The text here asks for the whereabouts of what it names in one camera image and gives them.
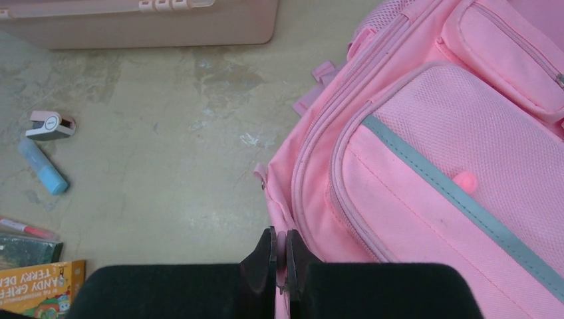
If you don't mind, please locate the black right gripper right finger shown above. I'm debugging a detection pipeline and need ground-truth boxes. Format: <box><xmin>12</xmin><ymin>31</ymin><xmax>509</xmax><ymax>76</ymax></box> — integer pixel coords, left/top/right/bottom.
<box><xmin>285</xmin><ymin>230</ymin><xmax>483</xmax><ymax>318</ymax></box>

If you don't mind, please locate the pink student backpack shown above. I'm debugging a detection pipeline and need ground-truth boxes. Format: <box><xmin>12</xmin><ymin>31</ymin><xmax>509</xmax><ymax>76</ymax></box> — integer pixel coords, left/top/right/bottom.
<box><xmin>255</xmin><ymin>1</ymin><xmax>563</xmax><ymax>318</ymax></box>

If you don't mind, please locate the orange treehouse book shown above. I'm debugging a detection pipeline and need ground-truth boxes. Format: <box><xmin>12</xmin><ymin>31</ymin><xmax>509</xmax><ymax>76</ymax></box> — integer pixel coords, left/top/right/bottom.
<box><xmin>1</xmin><ymin>260</ymin><xmax>86</xmax><ymax>318</ymax></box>

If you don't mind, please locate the green wonderland book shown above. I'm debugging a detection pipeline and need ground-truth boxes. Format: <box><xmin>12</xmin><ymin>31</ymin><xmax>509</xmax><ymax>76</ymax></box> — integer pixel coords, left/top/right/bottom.
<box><xmin>1</xmin><ymin>233</ymin><xmax>63</xmax><ymax>270</ymax></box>

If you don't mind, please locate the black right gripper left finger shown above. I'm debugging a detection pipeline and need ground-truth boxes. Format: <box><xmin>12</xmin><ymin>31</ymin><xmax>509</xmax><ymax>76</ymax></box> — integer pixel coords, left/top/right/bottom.
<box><xmin>67</xmin><ymin>227</ymin><xmax>277</xmax><ymax>318</ymax></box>

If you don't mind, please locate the blue highlighter marker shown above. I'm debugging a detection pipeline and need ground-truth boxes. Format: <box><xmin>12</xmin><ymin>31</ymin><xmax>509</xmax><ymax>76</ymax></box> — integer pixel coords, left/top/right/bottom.
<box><xmin>18</xmin><ymin>138</ymin><xmax>69</xmax><ymax>195</ymax></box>

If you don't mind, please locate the translucent orange plastic box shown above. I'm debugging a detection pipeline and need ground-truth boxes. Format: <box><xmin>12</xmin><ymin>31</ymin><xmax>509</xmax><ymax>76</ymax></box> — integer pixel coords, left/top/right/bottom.
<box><xmin>1</xmin><ymin>0</ymin><xmax>278</xmax><ymax>50</ymax></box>

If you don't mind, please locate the red pen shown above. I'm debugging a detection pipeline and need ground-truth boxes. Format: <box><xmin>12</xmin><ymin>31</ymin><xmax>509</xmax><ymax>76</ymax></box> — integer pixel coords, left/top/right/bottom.
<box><xmin>1</xmin><ymin>217</ymin><xmax>59</xmax><ymax>241</ymax></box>

